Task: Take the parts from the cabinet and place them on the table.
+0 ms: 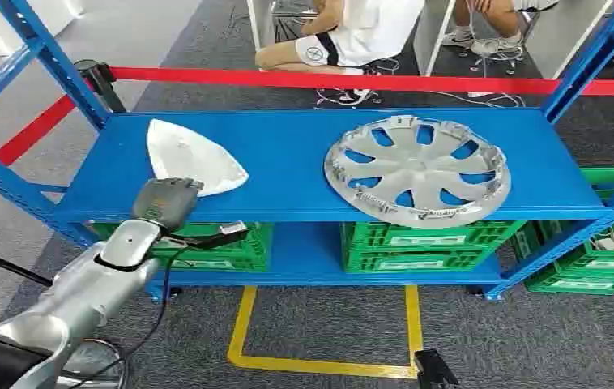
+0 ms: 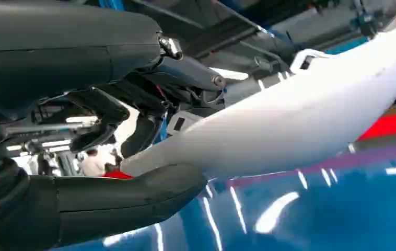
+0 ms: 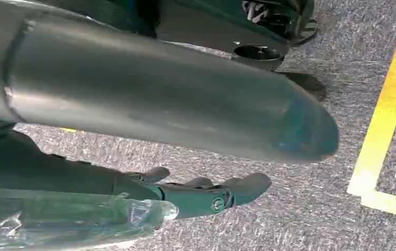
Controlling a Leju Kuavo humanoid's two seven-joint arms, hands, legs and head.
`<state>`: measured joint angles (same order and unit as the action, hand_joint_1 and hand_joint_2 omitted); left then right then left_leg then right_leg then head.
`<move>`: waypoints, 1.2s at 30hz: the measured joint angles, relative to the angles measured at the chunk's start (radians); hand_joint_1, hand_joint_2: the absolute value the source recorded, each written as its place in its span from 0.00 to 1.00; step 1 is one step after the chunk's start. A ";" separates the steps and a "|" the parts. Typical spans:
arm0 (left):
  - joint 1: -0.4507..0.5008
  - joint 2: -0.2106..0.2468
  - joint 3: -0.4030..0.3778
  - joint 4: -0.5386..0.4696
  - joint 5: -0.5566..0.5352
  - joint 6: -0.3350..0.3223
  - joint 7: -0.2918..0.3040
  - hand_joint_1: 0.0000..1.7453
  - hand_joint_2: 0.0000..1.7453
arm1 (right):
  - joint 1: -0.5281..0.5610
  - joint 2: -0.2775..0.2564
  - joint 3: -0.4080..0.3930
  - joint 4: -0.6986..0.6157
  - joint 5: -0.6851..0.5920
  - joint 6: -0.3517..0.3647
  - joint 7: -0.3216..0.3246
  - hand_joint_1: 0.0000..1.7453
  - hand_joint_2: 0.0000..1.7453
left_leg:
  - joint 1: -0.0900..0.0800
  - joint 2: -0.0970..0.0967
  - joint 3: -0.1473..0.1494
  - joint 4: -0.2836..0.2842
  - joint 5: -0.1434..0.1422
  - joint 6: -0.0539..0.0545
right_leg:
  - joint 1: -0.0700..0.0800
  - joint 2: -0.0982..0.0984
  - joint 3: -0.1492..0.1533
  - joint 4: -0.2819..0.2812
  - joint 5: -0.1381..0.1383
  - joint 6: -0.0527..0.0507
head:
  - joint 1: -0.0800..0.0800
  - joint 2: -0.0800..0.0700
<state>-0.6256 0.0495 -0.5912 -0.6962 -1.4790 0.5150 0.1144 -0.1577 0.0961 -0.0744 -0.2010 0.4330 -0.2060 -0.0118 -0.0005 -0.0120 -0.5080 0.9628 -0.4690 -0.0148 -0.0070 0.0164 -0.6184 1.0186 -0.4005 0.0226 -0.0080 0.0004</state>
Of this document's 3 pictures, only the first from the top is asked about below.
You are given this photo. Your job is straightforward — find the green plastic crate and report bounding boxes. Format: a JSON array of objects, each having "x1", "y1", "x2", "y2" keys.
[
  {"x1": 339, "y1": 220, "x2": 526, "y2": 274},
  {"x1": 510, "y1": 166, "x2": 614, "y2": 280},
  {"x1": 92, "y1": 221, "x2": 275, "y2": 273},
  {"x1": 524, "y1": 265, "x2": 614, "y2": 297}
]

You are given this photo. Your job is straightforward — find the black stanchion post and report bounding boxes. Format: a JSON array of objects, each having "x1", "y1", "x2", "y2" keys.
[{"x1": 73, "y1": 59, "x2": 127, "y2": 114}]

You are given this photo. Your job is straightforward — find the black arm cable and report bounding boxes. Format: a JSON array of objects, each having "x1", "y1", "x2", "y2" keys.
[{"x1": 68, "y1": 244, "x2": 193, "y2": 389}]

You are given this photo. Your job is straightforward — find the blue metal shelf rack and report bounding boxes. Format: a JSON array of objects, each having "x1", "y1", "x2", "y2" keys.
[{"x1": 0, "y1": 0, "x2": 614, "y2": 301}]

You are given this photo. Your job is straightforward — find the white triangular plastic part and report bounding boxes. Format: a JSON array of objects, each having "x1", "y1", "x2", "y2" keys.
[{"x1": 146, "y1": 118, "x2": 249, "y2": 198}]

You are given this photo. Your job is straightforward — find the red barrier belt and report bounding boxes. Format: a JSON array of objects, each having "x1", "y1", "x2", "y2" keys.
[
  {"x1": 0, "y1": 80, "x2": 96, "y2": 206},
  {"x1": 108, "y1": 66, "x2": 614, "y2": 98}
]

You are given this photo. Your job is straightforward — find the black robot foot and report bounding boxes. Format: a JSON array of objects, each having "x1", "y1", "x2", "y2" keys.
[{"x1": 413, "y1": 348, "x2": 461, "y2": 389}]

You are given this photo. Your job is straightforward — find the small white parts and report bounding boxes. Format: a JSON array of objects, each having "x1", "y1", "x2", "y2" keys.
[{"x1": 591, "y1": 230, "x2": 614, "y2": 252}]

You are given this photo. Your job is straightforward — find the round metal base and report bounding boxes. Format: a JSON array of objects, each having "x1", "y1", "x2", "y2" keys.
[{"x1": 54, "y1": 338, "x2": 131, "y2": 389}]

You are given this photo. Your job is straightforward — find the white floor cable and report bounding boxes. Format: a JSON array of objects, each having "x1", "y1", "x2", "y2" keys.
[
  {"x1": 314, "y1": 87, "x2": 384, "y2": 109},
  {"x1": 429, "y1": 88, "x2": 527, "y2": 109}
]

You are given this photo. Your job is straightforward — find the black pole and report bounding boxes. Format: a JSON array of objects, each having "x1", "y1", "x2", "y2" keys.
[{"x1": 0, "y1": 242, "x2": 53, "y2": 289}]

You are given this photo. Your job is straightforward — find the silver wheel cover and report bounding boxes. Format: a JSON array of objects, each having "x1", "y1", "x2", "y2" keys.
[{"x1": 323, "y1": 115, "x2": 513, "y2": 229}]

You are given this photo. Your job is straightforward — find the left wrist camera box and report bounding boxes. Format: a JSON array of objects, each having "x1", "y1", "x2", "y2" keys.
[{"x1": 164, "y1": 220, "x2": 250, "y2": 251}]

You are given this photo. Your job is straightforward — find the person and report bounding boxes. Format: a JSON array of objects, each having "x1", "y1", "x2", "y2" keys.
[
  {"x1": 254, "y1": 0, "x2": 427, "y2": 76},
  {"x1": 441, "y1": 0, "x2": 561, "y2": 58}
]

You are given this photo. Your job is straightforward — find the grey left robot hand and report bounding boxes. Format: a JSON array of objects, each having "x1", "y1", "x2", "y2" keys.
[{"x1": 131, "y1": 177, "x2": 204, "y2": 233}]

